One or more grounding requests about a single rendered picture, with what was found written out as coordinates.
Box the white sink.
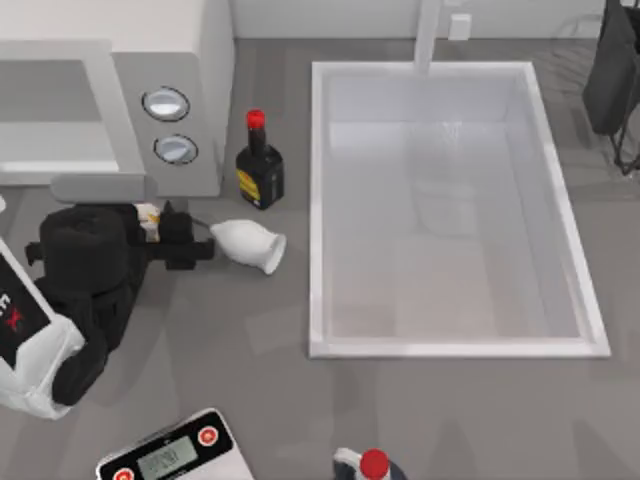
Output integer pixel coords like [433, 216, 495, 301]
[307, 60, 613, 360]

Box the large grey microwave knob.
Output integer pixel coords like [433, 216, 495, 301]
[141, 86, 192, 123]

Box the tall white tap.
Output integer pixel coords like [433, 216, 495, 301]
[413, 0, 437, 77]

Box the pale microwave oven door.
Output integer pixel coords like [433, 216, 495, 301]
[0, 39, 147, 176]

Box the white wall socket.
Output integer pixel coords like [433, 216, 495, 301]
[449, 13, 472, 42]

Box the black bottle with red cap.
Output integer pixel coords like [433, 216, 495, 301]
[234, 109, 286, 212]

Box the pale microwave oven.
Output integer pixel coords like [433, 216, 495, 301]
[0, 38, 236, 199]

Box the small grey microwave knob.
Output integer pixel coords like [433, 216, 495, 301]
[152, 133, 200, 166]

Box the white cup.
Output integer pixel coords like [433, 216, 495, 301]
[209, 219, 289, 276]

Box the grey bottle with red cap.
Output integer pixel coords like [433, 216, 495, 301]
[331, 446, 407, 480]

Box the black and silver kitchen scale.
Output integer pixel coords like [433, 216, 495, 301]
[94, 406, 257, 480]

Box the small cream yellow box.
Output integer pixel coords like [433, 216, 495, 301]
[134, 201, 162, 243]

